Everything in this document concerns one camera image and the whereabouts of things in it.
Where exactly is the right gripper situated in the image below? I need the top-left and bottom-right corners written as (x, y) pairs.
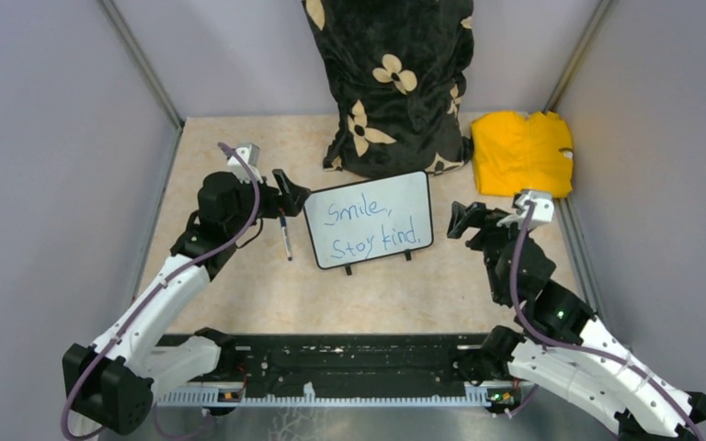
top-left (447, 200), bottom-right (530, 303)

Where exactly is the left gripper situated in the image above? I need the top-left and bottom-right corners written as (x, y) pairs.
top-left (226, 168), bottom-right (311, 237)

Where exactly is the white marker pen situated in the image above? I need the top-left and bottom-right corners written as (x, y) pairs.
top-left (281, 223), bottom-right (293, 262)

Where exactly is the small whiteboard black frame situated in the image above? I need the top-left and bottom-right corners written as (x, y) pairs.
top-left (303, 171), bottom-right (435, 270)

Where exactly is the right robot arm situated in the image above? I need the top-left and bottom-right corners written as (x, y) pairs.
top-left (447, 192), bottom-right (706, 440)

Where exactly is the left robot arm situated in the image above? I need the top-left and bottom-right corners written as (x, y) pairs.
top-left (61, 169), bottom-right (312, 440)

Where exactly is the folded yellow garment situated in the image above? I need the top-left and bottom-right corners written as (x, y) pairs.
top-left (471, 110), bottom-right (575, 198)

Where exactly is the black floral blanket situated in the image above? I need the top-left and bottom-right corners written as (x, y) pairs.
top-left (302, 1), bottom-right (474, 178)

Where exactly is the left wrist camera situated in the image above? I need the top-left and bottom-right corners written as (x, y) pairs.
top-left (225, 142), bottom-right (264, 184)

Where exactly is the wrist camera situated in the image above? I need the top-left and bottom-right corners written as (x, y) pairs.
top-left (225, 142), bottom-right (264, 184)
top-left (496, 189), bottom-right (555, 231)

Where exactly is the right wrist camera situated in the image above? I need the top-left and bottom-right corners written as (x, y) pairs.
top-left (496, 189), bottom-right (555, 231)

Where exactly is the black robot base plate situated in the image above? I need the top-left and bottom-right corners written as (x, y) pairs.
top-left (164, 328), bottom-right (607, 418)

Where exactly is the aluminium rail frame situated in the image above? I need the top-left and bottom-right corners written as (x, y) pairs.
top-left (145, 340), bottom-right (643, 412)

